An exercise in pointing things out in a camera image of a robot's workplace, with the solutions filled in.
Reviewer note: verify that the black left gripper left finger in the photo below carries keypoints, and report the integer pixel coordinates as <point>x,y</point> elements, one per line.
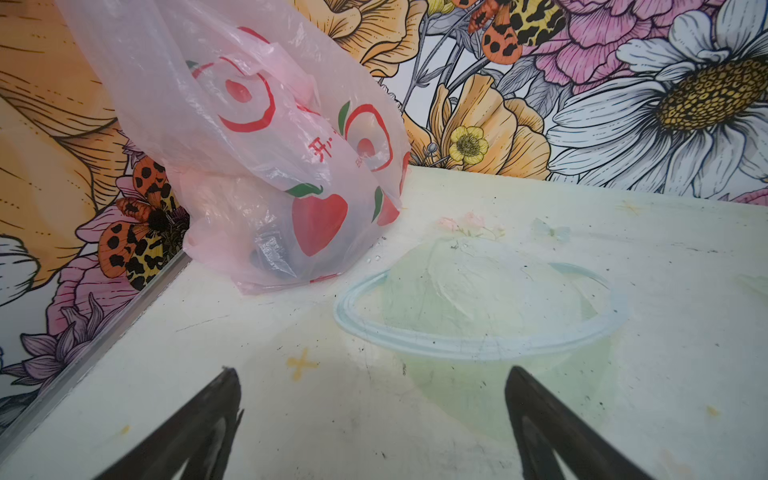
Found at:
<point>194,443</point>

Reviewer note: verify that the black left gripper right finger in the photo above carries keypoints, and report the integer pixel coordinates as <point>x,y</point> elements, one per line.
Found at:
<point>546,431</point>

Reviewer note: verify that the pink printed plastic bag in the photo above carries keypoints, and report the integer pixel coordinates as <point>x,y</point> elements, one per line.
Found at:
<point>289,157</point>

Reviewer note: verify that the left aluminium corner post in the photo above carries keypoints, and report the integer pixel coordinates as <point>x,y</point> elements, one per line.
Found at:
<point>50,335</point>

